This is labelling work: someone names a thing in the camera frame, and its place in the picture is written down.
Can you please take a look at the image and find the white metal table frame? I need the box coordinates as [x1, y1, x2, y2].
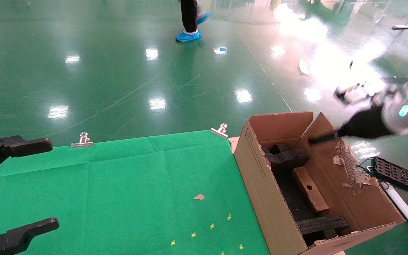
[379, 181, 408, 248]

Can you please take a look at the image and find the large open cardboard carton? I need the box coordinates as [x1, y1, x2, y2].
[233, 111, 406, 255]

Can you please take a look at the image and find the black foam base pad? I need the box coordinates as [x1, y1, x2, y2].
[273, 166, 319, 222]

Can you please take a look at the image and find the black perforated plastic tray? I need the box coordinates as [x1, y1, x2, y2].
[372, 156, 408, 196]

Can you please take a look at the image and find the green table cloth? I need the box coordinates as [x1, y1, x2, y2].
[0, 143, 90, 255]
[84, 130, 271, 255]

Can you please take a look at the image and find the person in black trousers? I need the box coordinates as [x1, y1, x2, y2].
[175, 0, 212, 43]

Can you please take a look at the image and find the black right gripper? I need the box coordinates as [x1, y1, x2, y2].
[308, 104, 396, 144]

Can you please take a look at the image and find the cross shaped black foam block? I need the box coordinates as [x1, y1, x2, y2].
[261, 143, 310, 170]

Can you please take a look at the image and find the small long cardboard box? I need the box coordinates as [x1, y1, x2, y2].
[293, 166, 330, 216]

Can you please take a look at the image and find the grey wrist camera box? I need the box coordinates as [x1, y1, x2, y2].
[333, 83, 371, 105]

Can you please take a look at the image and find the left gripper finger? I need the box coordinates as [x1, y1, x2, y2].
[0, 217, 60, 255]
[0, 134, 53, 182]

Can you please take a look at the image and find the silver binder clip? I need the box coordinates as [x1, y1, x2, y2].
[70, 132, 94, 148]
[210, 123, 228, 138]

